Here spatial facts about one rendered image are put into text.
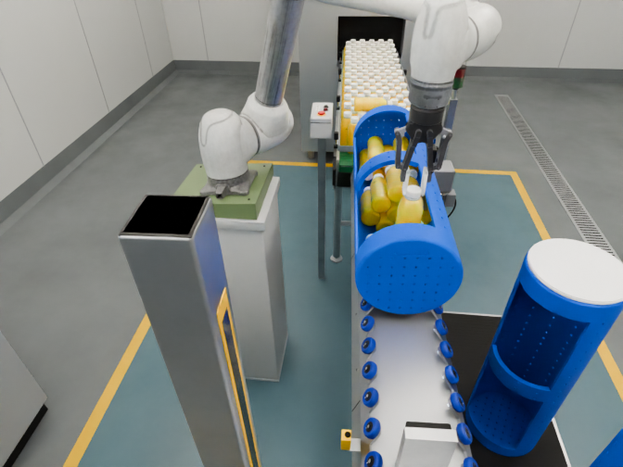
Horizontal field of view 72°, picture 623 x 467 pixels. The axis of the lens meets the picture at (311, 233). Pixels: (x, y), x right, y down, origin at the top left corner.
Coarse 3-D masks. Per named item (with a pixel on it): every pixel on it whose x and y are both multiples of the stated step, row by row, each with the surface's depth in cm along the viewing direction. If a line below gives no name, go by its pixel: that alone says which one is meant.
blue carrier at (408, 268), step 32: (384, 128) 180; (384, 160) 139; (416, 160) 139; (416, 224) 110; (448, 224) 119; (384, 256) 110; (416, 256) 109; (448, 256) 108; (384, 288) 117; (416, 288) 116; (448, 288) 115
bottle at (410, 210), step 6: (402, 198) 111; (408, 198) 109; (420, 198) 110; (402, 204) 110; (408, 204) 109; (414, 204) 109; (420, 204) 110; (402, 210) 111; (408, 210) 110; (414, 210) 110; (420, 210) 110; (402, 216) 112; (408, 216) 111; (414, 216) 110; (420, 216) 112; (396, 222) 115; (402, 222) 113; (408, 222) 112; (414, 222) 112; (420, 222) 114
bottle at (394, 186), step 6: (390, 168) 148; (390, 174) 144; (396, 174) 143; (390, 180) 142; (396, 180) 140; (390, 186) 139; (396, 186) 138; (390, 192) 139; (396, 192) 139; (390, 198) 140; (396, 198) 141
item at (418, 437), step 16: (416, 432) 83; (432, 432) 83; (448, 432) 83; (400, 448) 87; (416, 448) 84; (432, 448) 84; (448, 448) 83; (400, 464) 89; (416, 464) 88; (432, 464) 88; (448, 464) 87
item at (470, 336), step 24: (456, 312) 229; (456, 336) 216; (480, 336) 216; (456, 360) 205; (480, 360) 204; (456, 384) 195; (552, 432) 177; (480, 456) 170; (504, 456) 170; (528, 456) 169; (552, 456) 169
